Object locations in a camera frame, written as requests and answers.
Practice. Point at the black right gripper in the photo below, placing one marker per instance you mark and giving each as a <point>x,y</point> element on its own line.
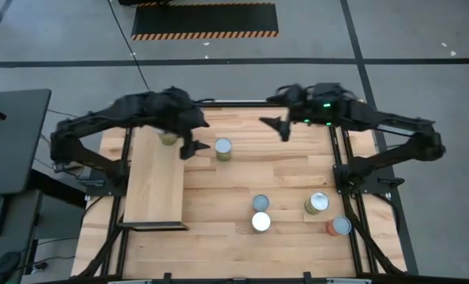
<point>297,104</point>

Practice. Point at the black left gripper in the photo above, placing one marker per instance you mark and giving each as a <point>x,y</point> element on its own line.
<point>175,112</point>

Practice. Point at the green labelled tin can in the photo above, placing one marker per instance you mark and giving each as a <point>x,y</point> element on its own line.
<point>223,145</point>
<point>261,221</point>
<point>318,201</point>
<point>168,139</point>

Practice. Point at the teal and white tin can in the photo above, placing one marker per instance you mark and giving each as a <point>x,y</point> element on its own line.
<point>260,202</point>

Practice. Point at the orange can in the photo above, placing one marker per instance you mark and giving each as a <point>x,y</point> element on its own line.
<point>342,225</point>

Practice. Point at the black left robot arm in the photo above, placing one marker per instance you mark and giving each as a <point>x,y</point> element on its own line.
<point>100,114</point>

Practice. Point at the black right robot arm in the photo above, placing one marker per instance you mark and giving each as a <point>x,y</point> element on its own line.
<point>396,118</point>

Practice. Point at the black hazard-striped floor mat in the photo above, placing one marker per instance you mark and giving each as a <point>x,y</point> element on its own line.
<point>203,19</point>

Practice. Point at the black equipment base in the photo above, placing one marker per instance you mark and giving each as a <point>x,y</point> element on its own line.
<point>139,2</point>

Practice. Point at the dark monitor at left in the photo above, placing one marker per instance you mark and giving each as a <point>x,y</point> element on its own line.
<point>17,150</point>

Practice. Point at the grey side desk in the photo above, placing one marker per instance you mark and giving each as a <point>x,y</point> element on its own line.
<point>17,221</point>

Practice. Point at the black computer mouse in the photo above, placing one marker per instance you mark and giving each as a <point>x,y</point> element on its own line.
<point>3,266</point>

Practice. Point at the black aluminium table frame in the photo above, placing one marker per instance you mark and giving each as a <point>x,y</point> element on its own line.
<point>238,104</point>

